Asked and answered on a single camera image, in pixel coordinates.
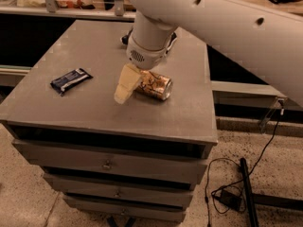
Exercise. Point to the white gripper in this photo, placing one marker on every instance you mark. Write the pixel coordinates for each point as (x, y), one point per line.
(146, 58)

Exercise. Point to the orange soda can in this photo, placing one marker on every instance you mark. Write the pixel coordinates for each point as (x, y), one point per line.
(155, 85)

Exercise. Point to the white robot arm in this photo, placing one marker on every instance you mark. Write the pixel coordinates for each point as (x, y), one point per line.
(266, 42)

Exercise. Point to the dark blue chip bag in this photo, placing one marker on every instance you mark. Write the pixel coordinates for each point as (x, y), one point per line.
(124, 39)

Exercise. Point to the small dark blue snack packet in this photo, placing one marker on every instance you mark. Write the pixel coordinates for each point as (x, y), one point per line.
(64, 83)

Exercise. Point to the grey drawer cabinet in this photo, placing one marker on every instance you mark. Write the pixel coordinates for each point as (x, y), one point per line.
(183, 126)

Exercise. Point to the top grey drawer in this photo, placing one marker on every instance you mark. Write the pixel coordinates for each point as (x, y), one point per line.
(112, 161)

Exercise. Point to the grey drawer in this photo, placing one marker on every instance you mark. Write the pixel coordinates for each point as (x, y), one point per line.
(112, 161)
(120, 191)
(125, 209)

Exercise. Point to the middle grey drawer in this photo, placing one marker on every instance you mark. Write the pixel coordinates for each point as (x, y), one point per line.
(120, 191)

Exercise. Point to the bottom grey drawer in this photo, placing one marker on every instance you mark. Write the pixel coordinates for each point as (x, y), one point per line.
(125, 209)

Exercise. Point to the black power adapter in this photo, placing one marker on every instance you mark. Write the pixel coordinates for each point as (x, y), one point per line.
(230, 200)

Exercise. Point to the black floor bar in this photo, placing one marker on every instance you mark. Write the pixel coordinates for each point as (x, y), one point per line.
(249, 194)

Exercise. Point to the metal railing frame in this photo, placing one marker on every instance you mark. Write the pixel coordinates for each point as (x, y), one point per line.
(63, 10)

